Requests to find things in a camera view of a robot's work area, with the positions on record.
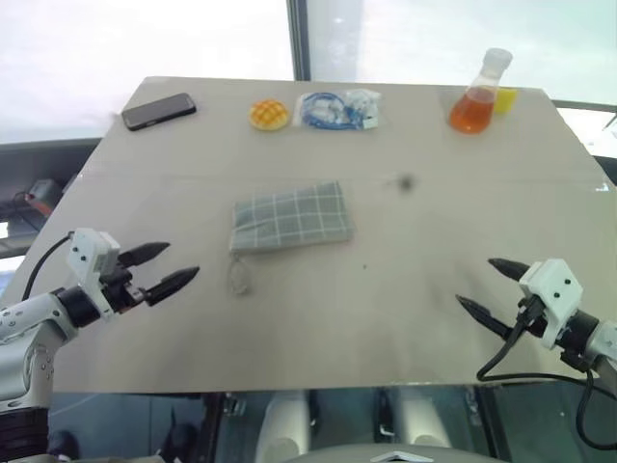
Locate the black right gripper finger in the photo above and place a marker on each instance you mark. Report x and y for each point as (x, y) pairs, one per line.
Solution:
(484, 314)
(511, 269)

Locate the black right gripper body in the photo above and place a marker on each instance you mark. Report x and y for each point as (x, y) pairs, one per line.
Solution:
(530, 318)

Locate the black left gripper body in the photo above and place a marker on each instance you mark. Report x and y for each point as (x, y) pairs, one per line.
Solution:
(120, 289)

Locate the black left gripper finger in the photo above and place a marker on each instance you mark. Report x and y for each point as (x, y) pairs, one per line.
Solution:
(147, 252)
(173, 284)

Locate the green plaid fabric pouch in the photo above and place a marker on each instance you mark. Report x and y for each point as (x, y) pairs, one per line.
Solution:
(294, 217)

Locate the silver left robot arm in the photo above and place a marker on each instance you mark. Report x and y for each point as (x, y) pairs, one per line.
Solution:
(29, 318)

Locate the black smartphone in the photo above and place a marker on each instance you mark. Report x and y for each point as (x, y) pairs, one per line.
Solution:
(159, 111)

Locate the flask with orange liquid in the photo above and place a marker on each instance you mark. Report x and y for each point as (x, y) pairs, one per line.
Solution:
(472, 113)

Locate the yellow block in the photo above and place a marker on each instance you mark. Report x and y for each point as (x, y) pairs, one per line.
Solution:
(507, 99)

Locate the yellow round bread bun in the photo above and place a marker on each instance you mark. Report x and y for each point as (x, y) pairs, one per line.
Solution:
(269, 114)

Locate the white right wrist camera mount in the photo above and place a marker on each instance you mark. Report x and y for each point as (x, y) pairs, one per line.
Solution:
(554, 294)

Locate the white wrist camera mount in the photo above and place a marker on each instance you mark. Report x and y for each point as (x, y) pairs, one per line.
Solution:
(89, 251)
(554, 294)

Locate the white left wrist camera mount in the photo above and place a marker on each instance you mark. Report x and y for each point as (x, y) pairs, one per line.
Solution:
(89, 251)

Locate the grey window frame post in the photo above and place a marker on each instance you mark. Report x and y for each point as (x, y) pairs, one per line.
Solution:
(299, 38)

